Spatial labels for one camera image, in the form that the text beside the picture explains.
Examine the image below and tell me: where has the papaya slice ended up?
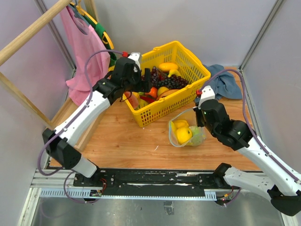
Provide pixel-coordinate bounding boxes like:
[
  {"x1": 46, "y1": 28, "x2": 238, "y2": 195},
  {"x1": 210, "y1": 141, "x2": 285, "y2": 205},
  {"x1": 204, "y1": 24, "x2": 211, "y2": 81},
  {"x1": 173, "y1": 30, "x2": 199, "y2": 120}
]
[{"x1": 157, "y1": 89, "x2": 179, "y2": 101}]

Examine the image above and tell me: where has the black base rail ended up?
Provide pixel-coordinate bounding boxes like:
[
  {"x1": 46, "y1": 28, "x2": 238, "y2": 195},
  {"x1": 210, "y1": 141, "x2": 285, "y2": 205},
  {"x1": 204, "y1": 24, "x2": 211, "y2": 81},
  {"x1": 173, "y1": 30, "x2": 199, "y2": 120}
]
[{"x1": 73, "y1": 168, "x2": 232, "y2": 198}]

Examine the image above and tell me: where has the blue crumpled cloth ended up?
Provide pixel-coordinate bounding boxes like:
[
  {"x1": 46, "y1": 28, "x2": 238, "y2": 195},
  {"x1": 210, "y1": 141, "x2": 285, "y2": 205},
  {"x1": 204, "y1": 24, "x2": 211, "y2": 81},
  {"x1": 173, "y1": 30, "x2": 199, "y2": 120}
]
[{"x1": 209, "y1": 71, "x2": 243, "y2": 101}]

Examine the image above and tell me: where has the large yellow lemon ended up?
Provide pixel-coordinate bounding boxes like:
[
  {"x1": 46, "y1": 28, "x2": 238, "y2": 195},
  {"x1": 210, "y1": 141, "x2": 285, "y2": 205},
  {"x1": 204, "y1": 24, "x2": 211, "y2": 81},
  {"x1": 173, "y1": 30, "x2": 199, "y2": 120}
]
[{"x1": 176, "y1": 127, "x2": 193, "y2": 145}]

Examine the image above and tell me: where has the small yellow banana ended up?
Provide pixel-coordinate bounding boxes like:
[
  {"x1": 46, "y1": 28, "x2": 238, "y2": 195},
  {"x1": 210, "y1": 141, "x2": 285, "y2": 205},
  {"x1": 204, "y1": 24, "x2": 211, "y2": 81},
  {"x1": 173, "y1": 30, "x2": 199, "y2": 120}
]
[{"x1": 168, "y1": 69, "x2": 181, "y2": 78}]

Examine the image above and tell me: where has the green clothes hanger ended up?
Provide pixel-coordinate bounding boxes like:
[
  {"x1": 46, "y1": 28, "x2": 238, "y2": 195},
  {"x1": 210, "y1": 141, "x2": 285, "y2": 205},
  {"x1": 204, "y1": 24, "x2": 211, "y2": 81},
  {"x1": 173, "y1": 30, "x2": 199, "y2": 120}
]
[{"x1": 68, "y1": 0, "x2": 118, "y2": 66}]

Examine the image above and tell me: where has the pink hanging shirt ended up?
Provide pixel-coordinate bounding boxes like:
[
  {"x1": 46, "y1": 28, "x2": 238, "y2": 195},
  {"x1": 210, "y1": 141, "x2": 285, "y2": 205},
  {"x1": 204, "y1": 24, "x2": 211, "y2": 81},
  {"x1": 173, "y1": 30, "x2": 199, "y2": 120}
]
[{"x1": 60, "y1": 6, "x2": 110, "y2": 106}]

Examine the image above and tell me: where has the orange fruit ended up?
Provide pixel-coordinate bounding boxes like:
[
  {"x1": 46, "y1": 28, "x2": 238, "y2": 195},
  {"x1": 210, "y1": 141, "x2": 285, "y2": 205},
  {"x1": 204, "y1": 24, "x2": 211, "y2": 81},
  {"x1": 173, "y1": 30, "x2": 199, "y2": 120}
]
[{"x1": 145, "y1": 87, "x2": 158, "y2": 99}]

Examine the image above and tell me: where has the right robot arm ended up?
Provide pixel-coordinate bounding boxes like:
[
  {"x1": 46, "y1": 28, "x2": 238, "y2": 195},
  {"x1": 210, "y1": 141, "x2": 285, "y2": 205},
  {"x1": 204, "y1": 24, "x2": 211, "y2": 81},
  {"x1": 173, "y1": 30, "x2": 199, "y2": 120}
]
[{"x1": 193, "y1": 98, "x2": 301, "y2": 216}]

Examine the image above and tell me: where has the dark grape bunch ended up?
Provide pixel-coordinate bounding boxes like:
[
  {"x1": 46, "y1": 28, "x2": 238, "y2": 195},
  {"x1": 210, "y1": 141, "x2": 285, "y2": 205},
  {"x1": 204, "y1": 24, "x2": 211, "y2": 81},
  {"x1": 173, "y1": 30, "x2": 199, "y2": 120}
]
[{"x1": 155, "y1": 75, "x2": 189, "y2": 89}]

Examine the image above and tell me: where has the yellow bell pepper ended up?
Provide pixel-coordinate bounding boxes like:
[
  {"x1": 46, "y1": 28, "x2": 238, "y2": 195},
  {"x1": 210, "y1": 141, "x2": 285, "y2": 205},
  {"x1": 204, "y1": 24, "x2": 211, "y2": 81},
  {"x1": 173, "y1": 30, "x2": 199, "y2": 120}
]
[{"x1": 173, "y1": 120, "x2": 189, "y2": 129}]

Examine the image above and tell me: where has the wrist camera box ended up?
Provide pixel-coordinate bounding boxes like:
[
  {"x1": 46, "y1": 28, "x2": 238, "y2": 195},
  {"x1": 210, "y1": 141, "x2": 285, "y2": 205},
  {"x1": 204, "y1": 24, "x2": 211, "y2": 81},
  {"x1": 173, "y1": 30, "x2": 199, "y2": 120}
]
[
  {"x1": 198, "y1": 85, "x2": 215, "y2": 106},
  {"x1": 128, "y1": 52, "x2": 142, "y2": 69}
]

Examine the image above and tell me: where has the red chili pepper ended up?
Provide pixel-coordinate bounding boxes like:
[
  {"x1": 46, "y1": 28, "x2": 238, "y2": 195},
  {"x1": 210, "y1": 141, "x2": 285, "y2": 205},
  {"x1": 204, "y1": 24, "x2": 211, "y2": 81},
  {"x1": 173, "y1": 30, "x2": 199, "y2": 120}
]
[{"x1": 140, "y1": 96, "x2": 155, "y2": 104}]

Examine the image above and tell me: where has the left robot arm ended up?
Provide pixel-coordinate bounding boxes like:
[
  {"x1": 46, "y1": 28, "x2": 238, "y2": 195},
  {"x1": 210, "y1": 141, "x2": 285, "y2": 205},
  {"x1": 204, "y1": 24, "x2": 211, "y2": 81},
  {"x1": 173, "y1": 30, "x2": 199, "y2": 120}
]
[{"x1": 43, "y1": 52, "x2": 151, "y2": 186}]

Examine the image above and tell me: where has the yellow mango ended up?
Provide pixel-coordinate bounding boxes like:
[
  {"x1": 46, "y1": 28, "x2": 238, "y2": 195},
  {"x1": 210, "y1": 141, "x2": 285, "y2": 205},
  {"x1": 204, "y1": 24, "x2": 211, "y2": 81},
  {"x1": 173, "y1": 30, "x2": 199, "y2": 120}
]
[{"x1": 158, "y1": 62, "x2": 178, "y2": 73}]

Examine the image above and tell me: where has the yellow clothes hanger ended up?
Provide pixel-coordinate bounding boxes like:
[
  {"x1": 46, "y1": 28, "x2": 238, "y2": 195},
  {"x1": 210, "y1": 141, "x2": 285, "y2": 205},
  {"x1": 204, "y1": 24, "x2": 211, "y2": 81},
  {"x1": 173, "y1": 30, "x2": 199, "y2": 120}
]
[{"x1": 75, "y1": 1, "x2": 115, "y2": 50}]

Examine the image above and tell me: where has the yellow plastic basket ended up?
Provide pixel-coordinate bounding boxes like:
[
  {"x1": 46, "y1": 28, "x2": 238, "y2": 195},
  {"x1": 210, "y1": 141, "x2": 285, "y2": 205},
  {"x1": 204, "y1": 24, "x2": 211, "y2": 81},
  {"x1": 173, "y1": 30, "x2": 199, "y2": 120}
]
[{"x1": 126, "y1": 41, "x2": 211, "y2": 128}]

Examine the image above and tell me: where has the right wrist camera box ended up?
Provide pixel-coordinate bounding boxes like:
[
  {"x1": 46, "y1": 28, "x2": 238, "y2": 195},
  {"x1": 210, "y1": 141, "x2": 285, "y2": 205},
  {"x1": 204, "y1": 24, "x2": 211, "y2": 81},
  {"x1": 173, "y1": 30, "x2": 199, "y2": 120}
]
[{"x1": 198, "y1": 85, "x2": 215, "y2": 106}]

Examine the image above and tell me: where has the clear zip top bag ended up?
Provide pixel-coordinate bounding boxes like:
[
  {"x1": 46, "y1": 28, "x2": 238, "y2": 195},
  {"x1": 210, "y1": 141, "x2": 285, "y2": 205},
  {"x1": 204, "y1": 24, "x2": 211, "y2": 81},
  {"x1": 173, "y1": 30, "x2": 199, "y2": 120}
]
[{"x1": 168, "y1": 108, "x2": 206, "y2": 147}]

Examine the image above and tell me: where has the purple grape bunch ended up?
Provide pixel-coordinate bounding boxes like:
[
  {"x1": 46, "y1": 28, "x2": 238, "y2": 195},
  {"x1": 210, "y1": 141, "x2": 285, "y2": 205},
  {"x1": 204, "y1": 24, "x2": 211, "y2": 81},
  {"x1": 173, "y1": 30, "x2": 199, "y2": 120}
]
[{"x1": 151, "y1": 66, "x2": 162, "y2": 83}]

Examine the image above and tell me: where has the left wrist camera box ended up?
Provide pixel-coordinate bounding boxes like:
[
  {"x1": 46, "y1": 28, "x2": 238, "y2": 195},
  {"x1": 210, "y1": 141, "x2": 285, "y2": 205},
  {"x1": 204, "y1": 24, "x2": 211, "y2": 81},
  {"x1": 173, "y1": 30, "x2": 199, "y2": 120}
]
[{"x1": 128, "y1": 52, "x2": 142, "y2": 69}]

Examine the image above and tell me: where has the wooden clothes rack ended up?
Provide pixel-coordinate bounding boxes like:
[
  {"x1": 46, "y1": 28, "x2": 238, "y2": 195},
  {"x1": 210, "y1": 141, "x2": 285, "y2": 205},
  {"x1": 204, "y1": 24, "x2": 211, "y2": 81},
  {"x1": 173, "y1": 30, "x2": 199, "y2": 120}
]
[{"x1": 0, "y1": 0, "x2": 100, "y2": 150}]

